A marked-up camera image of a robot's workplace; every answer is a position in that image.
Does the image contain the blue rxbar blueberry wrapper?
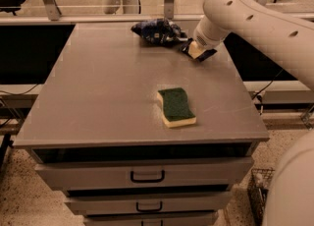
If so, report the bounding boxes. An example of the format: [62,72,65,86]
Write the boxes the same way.
[180,38,216,62]

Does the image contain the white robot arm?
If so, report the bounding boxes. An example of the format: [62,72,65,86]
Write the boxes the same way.
[188,0,314,226]

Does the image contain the blue chip bag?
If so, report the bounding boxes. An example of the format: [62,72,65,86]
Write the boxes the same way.
[131,18,187,45]

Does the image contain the green yellow sponge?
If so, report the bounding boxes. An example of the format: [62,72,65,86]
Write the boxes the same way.
[157,87,196,128]

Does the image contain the grey drawer cabinet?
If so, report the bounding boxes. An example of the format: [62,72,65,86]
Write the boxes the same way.
[15,23,268,226]

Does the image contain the black cable right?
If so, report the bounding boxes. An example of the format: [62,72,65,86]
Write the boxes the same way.
[250,69,285,101]

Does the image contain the black cable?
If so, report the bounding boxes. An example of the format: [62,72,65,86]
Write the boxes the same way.
[0,84,39,130]
[250,69,285,101]

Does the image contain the glass barrier rail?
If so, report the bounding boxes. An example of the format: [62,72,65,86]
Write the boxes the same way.
[0,13,314,27]

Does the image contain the top drawer black handle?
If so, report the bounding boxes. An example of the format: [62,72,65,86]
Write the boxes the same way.
[130,170,165,184]

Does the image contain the drawer black handle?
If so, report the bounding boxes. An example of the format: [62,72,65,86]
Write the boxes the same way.
[140,220,164,226]
[130,170,165,184]
[135,201,163,213]

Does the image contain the wire basket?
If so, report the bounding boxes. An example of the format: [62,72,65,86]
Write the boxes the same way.
[247,168,275,226]

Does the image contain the middle drawer black handle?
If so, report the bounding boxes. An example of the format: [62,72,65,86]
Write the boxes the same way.
[135,201,163,213]

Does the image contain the bottom drawer black handle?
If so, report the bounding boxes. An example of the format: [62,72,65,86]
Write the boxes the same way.
[140,220,164,226]

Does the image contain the black cable left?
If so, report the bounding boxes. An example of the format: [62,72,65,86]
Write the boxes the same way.
[0,84,39,130]

